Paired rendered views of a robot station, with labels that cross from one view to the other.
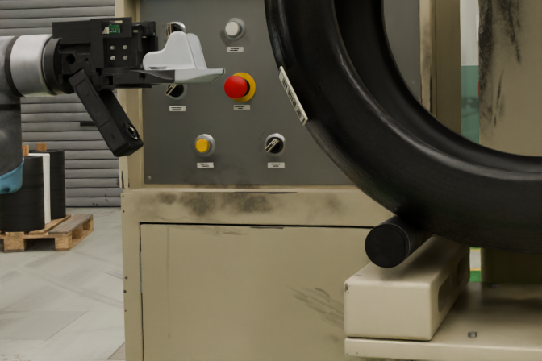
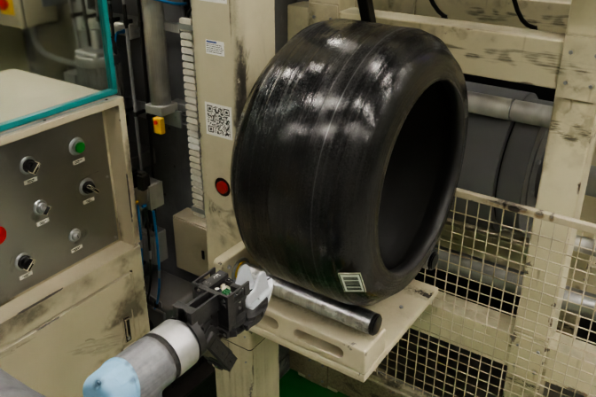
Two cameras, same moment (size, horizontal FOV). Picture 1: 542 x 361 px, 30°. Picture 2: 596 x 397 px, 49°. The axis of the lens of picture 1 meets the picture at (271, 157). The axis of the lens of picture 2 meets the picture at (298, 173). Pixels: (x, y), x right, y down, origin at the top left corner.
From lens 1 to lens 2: 143 cm
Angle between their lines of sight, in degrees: 73
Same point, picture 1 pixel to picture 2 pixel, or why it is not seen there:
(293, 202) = (61, 296)
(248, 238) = (35, 338)
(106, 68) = (236, 323)
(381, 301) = (374, 349)
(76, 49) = (202, 322)
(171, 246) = not seen: outside the picture
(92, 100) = (219, 348)
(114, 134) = (231, 359)
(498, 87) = not seen: hidden behind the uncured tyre
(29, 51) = (191, 347)
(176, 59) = (262, 290)
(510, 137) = not seen: hidden behind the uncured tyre
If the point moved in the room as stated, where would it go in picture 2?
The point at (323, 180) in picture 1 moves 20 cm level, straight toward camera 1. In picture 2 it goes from (61, 268) to (139, 285)
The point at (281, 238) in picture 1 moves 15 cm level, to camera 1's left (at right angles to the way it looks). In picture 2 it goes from (59, 324) to (12, 370)
